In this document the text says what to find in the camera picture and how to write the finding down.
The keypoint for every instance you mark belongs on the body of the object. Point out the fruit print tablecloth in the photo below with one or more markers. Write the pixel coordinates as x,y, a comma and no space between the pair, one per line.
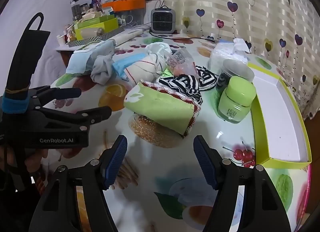
150,172

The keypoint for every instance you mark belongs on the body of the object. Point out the white covered side shelf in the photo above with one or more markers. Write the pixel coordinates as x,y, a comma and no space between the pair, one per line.
62,47

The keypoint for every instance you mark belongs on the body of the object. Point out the beige rolled cloth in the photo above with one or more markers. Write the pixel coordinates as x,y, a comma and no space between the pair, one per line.
87,33

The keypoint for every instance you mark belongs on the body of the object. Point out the grey desktop heater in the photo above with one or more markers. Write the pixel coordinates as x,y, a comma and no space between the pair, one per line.
163,20

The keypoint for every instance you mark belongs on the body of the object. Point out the cream towel with thin stripes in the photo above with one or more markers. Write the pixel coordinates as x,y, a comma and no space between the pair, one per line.
145,68

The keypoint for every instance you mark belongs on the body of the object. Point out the white tissue pack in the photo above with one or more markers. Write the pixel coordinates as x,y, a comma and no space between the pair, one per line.
225,54

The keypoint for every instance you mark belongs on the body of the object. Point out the chevron pattern tray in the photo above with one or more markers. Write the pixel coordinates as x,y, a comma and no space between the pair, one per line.
107,37

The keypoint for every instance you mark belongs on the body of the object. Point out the lime green carton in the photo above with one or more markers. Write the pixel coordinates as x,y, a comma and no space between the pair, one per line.
110,25

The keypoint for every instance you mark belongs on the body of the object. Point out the small white cup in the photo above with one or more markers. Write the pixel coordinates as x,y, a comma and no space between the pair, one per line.
61,39

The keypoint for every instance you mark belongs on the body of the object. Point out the glass jar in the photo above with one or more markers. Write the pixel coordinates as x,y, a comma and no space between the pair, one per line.
75,9

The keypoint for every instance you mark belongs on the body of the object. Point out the green towel with red trim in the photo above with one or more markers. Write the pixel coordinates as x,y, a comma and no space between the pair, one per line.
160,107

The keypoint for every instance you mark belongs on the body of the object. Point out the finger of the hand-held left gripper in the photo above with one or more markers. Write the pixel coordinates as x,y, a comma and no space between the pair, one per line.
67,92
100,113

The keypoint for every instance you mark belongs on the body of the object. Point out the orange storage box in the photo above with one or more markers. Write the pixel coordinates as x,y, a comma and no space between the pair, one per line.
125,4

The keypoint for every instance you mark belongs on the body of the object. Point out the black and white striped cloth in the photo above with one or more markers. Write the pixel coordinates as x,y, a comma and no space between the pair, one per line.
180,83

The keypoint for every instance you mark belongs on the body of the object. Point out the clear plastic bin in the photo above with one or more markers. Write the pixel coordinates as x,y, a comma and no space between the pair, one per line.
132,16

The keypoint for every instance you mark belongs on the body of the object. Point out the green lidded jar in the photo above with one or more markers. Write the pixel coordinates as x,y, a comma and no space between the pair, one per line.
237,97

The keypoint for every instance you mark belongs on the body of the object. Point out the clear plastic bag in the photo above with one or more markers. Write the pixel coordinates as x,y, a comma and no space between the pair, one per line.
180,61

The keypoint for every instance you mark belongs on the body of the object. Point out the grey sock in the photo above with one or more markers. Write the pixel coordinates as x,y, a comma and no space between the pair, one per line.
102,69

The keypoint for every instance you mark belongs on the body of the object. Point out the heart print curtain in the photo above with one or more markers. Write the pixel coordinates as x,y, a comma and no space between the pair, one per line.
250,9

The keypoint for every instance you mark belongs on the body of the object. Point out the long white case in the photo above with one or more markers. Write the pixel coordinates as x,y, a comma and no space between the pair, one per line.
127,35

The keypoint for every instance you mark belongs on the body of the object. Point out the yellow-green shallow box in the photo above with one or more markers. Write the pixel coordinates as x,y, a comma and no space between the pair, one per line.
275,112

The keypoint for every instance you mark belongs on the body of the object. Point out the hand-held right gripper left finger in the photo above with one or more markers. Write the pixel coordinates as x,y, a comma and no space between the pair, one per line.
115,162

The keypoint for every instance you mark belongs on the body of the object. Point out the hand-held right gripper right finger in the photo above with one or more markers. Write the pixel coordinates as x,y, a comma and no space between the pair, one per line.
205,162

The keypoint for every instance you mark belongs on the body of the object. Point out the blue fluffy sock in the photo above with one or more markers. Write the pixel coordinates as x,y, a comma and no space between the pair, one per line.
125,64

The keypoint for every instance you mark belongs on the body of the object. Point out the light blue wipes pack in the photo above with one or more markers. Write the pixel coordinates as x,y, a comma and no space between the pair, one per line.
80,61

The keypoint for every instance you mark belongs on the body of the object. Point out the white sock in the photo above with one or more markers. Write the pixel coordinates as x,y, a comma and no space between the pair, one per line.
157,48

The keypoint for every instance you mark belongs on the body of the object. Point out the person's left hand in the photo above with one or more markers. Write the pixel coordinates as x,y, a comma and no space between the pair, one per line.
33,160

